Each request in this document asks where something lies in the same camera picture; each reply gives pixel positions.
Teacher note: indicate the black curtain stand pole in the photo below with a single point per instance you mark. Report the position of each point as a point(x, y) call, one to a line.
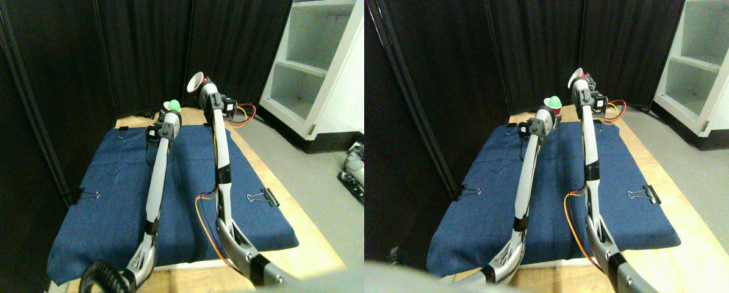
point(418, 104)
point(33, 104)

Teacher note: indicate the white board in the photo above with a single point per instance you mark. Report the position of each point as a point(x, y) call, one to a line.
point(187, 266)

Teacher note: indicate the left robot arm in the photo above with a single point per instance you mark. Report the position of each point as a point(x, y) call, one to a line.
point(157, 195)
point(526, 195)

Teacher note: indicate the green ball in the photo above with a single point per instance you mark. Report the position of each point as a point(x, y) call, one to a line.
point(174, 104)
point(555, 101)

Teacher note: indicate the dark blue cloth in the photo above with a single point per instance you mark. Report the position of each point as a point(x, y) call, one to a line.
point(480, 207)
point(114, 207)

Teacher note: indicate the red cup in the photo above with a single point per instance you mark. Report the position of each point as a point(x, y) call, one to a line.
point(194, 82)
point(576, 78)
point(546, 102)
point(165, 105)

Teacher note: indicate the grey and black machine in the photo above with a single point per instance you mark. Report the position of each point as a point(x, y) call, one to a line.
point(355, 168)

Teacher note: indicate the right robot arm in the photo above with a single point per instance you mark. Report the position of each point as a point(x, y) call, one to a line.
point(591, 152)
point(220, 152)

